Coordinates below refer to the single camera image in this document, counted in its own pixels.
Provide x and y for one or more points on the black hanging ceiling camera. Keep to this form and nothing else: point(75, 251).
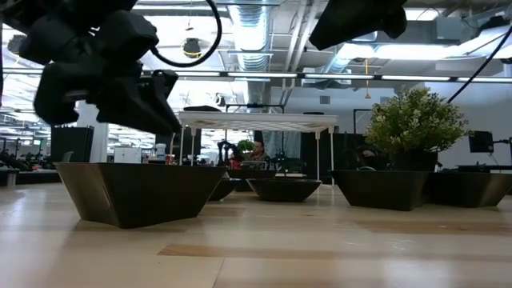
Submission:
point(192, 48)
point(12, 42)

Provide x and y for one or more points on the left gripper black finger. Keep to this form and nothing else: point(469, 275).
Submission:
point(140, 104)

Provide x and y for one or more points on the long ceiling light strip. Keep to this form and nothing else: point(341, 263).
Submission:
point(320, 75)

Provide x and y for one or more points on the person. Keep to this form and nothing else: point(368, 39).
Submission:
point(260, 154)

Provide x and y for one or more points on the black square mini plate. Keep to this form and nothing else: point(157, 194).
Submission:
point(140, 192)
point(472, 190)
point(380, 190)
point(252, 174)

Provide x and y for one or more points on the small plant in red pot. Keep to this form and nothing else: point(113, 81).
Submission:
point(246, 145)

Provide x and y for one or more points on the white cabinet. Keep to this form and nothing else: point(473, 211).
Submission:
point(128, 155)

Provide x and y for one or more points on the black partition panel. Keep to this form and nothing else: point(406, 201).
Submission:
point(72, 144)

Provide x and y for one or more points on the black curtain partition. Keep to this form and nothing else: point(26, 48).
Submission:
point(344, 152)

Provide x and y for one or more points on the green artificial potted plant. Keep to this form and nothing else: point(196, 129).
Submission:
point(416, 120)

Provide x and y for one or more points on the background black robot arm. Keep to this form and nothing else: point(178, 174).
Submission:
point(224, 154)

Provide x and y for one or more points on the small black monitor on arm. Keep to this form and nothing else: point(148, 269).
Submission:
point(480, 142)

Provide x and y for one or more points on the small robot with green light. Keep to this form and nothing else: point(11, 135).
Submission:
point(288, 164)

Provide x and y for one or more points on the silver ventilation duct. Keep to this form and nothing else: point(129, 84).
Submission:
point(250, 32)

